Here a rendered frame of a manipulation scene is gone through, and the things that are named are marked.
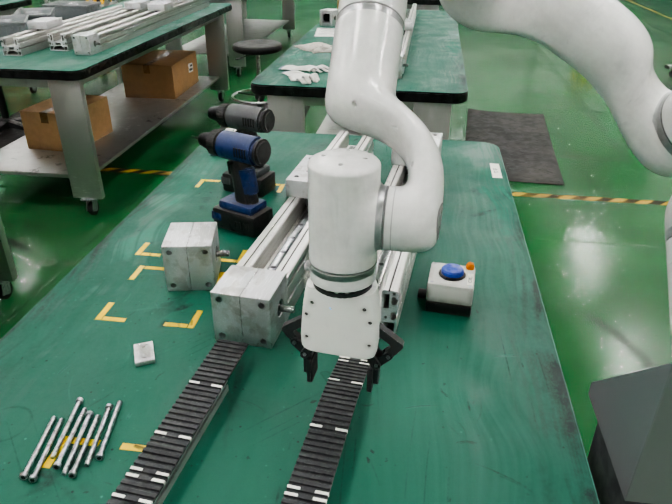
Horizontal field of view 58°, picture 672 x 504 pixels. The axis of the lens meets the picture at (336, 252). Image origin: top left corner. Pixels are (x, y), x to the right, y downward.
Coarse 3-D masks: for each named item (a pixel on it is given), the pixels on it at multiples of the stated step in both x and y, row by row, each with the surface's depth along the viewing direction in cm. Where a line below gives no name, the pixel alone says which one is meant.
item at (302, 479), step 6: (294, 474) 72; (300, 474) 72; (306, 474) 72; (312, 474) 73; (294, 480) 72; (300, 480) 72; (306, 480) 72; (312, 480) 72; (318, 480) 72; (324, 480) 72; (330, 480) 72; (306, 486) 71; (312, 486) 71; (318, 486) 71; (324, 486) 71; (330, 486) 71
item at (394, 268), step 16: (400, 176) 144; (384, 256) 114; (400, 256) 109; (384, 272) 110; (400, 272) 104; (384, 288) 99; (400, 288) 101; (384, 304) 102; (400, 304) 105; (384, 320) 102
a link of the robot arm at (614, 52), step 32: (448, 0) 90; (480, 0) 87; (512, 0) 87; (544, 0) 83; (576, 0) 81; (608, 0) 81; (512, 32) 88; (544, 32) 84; (576, 32) 82; (608, 32) 81; (640, 32) 81; (576, 64) 85; (608, 64) 82; (640, 64) 82; (608, 96) 86; (640, 96) 86; (640, 128) 88; (640, 160) 91
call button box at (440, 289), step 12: (432, 264) 111; (444, 264) 111; (432, 276) 108; (444, 276) 107; (468, 276) 108; (420, 288) 111; (432, 288) 106; (444, 288) 105; (456, 288) 105; (468, 288) 104; (432, 300) 107; (444, 300) 106; (456, 300) 106; (468, 300) 105; (444, 312) 108; (456, 312) 107; (468, 312) 106
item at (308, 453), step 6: (306, 450) 76; (312, 450) 76; (318, 450) 76; (324, 450) 76; (300, 456) 75; (306, 456) 75; (312, 456) 75; (318, 456) 75; (324, 456) 75; (330, 456) 75; (336, 456) 75; (324, 462) 74; (330, 462) 74; (336, 462) 74
